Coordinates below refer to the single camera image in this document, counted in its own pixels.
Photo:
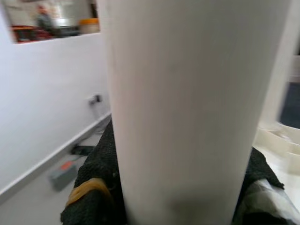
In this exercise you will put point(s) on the person in grey shirt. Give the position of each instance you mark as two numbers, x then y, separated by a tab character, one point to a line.
44	20

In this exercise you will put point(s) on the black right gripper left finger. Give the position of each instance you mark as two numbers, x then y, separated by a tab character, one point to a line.
98	164

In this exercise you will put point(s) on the plastic tub with orange lid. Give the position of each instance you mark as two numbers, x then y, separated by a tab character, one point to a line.
89	25

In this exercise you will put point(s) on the brown rubber band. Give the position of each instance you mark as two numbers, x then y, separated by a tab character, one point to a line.
89	186

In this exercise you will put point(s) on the white plastic table top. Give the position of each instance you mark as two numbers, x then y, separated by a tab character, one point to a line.
281	145

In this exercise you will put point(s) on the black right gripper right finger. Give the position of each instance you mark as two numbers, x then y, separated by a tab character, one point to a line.
260	168

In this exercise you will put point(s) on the grey box with red label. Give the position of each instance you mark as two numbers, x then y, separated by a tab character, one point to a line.
63	173

